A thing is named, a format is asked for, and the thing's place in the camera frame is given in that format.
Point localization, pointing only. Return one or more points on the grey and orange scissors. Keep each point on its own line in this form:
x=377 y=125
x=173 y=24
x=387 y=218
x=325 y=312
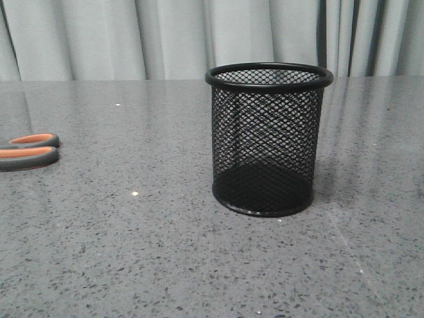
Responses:
x=30 y=151

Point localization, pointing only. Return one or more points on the black metal mesh pen cup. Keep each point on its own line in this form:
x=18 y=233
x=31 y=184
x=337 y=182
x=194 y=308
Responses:
x=265 y=123

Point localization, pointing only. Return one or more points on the grey pleated curtain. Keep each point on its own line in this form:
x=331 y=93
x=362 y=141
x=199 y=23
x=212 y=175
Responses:
x=178 y=40

